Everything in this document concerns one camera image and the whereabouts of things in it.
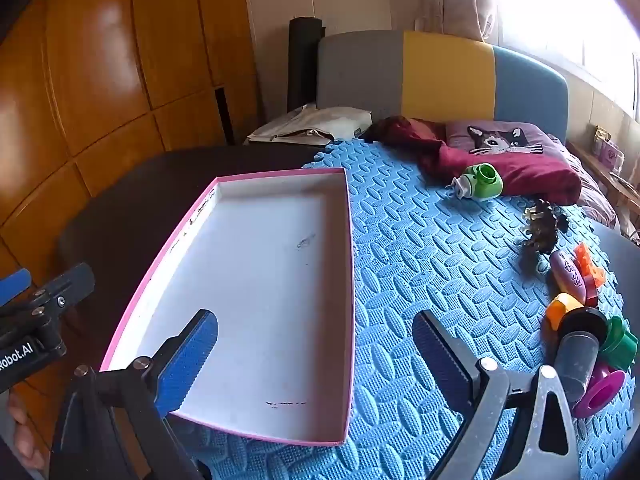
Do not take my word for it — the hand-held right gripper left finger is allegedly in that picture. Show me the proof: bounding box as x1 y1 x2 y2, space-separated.
48 308 219 480

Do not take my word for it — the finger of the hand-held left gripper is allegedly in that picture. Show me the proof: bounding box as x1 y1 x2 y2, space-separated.
30 262 96 312
0 268 32 306

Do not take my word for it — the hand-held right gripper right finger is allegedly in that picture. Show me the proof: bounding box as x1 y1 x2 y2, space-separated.
412 310 583 480

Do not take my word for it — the pink cardboard box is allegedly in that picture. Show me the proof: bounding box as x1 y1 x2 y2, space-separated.
100 167 357 447

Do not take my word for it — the orange hexagonal piece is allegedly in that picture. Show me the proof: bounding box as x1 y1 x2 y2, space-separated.
544 292 586 333

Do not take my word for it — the black grey flashlight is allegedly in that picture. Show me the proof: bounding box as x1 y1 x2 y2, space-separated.
554 306 608 403

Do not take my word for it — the purple oval case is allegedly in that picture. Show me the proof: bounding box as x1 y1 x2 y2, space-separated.
550 249 587 306

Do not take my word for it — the dark wooden massager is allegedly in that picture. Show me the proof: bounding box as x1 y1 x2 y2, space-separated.
520 199 568 276

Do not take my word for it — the magenta plastic funnel piece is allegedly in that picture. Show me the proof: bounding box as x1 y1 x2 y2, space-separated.
571 362 628 421

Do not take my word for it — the light green plastic toy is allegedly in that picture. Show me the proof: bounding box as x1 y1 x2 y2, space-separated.
446 162 504 202

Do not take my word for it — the orange cube block toy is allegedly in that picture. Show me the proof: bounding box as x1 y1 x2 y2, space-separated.
572 242 607 291

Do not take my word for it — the dark green plastic piece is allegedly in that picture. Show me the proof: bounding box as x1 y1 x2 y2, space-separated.
597 315 640 372

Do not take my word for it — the person's left hand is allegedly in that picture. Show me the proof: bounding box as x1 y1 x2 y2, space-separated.
7 390 51 471

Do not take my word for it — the blue foam mat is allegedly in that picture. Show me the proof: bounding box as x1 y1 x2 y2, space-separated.
190 137 633 480

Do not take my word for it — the maroon cloth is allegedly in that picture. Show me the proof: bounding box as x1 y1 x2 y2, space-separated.
367 116 582 207

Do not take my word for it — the purple cat pillow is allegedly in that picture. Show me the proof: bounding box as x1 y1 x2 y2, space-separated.
445 120 566 158

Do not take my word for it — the mauve bed sheet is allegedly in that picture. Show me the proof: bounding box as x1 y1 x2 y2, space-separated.
547 132 618 228

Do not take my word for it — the wooden wardrobe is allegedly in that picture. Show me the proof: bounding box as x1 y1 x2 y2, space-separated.
0 0 261 461

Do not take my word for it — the wooden bedside shelf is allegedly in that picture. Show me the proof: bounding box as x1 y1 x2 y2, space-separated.
567 137 640 241

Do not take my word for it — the white cloth bag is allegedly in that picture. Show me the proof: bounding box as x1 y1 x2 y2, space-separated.
247 104 373 147

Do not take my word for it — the small pink box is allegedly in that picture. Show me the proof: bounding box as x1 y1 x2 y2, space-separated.
592 125 626 171

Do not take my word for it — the grey yellow blue headboard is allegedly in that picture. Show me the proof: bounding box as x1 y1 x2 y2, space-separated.
316 30 569 143

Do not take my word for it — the window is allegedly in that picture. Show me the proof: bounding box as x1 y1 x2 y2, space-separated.
492 0 640 121

